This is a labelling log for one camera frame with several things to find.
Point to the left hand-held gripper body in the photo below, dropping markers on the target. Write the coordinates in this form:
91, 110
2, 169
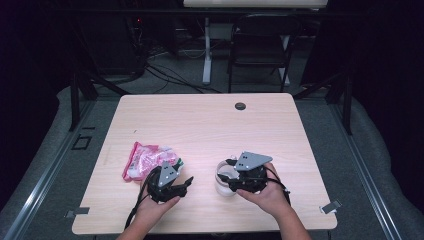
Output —
166, 176

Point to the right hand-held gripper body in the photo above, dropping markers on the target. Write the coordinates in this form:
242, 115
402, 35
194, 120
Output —
251, 161

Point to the clear jar lid with knob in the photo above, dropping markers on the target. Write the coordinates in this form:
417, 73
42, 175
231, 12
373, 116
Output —
223, 168

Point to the clear glass jar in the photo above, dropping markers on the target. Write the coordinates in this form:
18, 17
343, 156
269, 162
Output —
222, 190

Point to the pink plastic bag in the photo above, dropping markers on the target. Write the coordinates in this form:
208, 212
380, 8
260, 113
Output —
146, 160

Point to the person's left hand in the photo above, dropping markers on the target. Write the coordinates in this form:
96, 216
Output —
153, 211

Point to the person's right hand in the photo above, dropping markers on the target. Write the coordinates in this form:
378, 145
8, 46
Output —
271, 200

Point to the grey tape strip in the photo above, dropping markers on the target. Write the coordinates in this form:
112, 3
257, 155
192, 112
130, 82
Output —
78, 211
330, 207

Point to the black metal stand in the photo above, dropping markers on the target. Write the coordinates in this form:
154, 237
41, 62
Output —
347, 106
75, 100

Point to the black folding chair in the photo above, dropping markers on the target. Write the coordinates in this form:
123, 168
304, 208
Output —
260, 40

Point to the dark equipment cabinet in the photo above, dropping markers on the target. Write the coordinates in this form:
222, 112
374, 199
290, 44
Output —
110, 50

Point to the white desk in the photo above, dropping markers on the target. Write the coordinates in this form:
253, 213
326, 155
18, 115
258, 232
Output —
253, 3

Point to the aluminium floor rail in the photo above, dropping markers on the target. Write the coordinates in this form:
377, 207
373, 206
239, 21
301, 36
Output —
40, 186
366, 180

